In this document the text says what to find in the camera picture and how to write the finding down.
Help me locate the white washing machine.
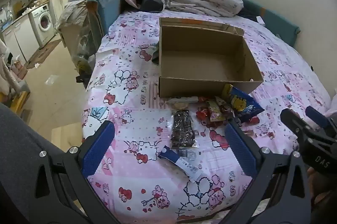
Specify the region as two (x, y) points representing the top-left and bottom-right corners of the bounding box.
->
(28, 4), (56, 46)

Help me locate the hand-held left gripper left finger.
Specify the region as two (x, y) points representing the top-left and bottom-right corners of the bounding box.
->
(32, 121), (116, 224)

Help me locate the clear cookie packet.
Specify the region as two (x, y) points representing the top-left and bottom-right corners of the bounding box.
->
(164, 97), (199, 110)

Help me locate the brown snack packet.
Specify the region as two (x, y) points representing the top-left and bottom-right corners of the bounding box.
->
(214, 96), (235, 119)

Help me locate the brown cardboard box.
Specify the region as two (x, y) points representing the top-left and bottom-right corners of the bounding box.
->
(158, 17), (264, 98)

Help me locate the black bag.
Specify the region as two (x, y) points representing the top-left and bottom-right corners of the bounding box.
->
(134, 0), (165, 12)

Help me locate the clear plastic bag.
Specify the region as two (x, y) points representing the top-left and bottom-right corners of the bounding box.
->
(55, 0), (96, 74)

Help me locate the pink printed blanket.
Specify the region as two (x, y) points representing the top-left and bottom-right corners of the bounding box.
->
(82, 11), (333, 220)

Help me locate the white kitchen cabinet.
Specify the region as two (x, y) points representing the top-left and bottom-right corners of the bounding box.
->
(1, 13), (40, 62)

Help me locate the dark green packet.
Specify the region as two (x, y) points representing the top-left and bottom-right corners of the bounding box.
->
(151, 42), (160, 64)

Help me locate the person's right hand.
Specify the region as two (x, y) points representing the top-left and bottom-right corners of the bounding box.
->
(307, 167), (337, 214)

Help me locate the teal mattress edge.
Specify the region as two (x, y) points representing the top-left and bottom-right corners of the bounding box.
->
(241, 0), (301, 45)

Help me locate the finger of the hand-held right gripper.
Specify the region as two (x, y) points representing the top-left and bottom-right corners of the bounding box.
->
(305, 106), (337, 135)
(280, 108), (310, 138)

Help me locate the yellow floor object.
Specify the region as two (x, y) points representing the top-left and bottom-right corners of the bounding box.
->
(0, 91), (31, 112)

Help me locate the yellow pink snack packet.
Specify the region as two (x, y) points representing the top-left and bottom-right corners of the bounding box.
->
(207, 99), (224, 121)

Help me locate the blue yellow snack bag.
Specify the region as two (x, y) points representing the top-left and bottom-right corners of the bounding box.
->
(221, 83), (265, 123)

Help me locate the brown floor mat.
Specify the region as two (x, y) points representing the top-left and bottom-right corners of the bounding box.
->
(25, 39), (62, 69)

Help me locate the teal padded bed frame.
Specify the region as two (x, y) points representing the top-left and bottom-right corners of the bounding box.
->
(86, 0), (124, 37)

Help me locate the blue white stick packet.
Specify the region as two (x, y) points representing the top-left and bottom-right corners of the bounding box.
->
(158, 145), (204, 183)

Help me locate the red snack packet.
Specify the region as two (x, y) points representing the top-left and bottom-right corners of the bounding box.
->
(196, 107), (211, 121)
(241, 116), (260, 125)

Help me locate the dark chocolate snack packet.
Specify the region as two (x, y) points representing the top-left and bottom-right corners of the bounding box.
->
(170, 109), (199, 149)

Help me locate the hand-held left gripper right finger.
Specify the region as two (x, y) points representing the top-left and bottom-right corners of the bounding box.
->
(224, 119), (314, 224)

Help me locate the small clear plastic packet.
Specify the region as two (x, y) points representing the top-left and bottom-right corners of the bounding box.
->
(178, 149), (197, 161)

